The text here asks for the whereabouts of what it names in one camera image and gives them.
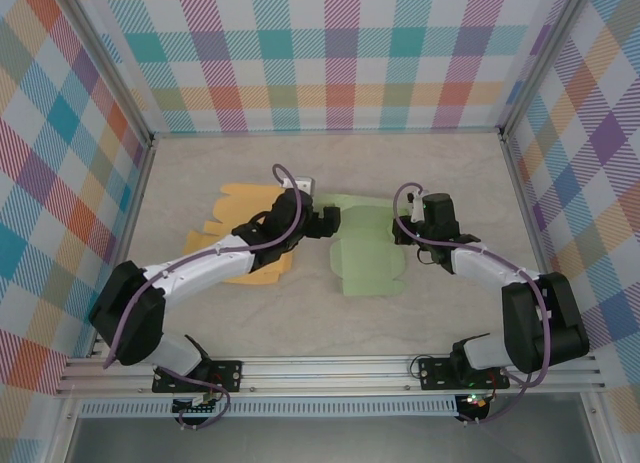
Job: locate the green paper box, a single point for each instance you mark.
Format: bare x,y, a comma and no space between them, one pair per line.
365,268

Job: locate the orange paper box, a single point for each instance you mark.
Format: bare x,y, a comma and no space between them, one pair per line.
240,198

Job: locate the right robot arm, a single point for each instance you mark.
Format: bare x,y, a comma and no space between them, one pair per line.
485,268

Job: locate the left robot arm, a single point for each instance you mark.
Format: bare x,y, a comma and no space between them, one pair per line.
200,268

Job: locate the small circuit board with LED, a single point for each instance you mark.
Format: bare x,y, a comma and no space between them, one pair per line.
475,402

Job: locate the grey metal sheet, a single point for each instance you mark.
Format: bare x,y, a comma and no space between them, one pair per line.
325,440

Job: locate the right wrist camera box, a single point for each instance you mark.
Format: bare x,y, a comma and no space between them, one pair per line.
416,208

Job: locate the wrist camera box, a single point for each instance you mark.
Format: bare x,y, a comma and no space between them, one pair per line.
305,184
416,208

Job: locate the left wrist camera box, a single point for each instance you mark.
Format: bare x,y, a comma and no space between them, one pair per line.
305,184

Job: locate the thin aluminium floor rail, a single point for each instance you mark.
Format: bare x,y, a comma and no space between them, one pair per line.
325,132

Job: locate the aluminium side floor rail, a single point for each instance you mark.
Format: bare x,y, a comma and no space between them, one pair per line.
128,233
535,233

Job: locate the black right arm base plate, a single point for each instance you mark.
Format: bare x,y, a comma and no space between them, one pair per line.
435,373

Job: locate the wide aluminium base rail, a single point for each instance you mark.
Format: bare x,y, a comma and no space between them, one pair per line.
325,375

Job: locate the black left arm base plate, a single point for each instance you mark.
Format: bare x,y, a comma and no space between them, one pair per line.
230,375

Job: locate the aluminium frame post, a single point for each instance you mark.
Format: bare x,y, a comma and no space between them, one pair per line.
542,58
107,63

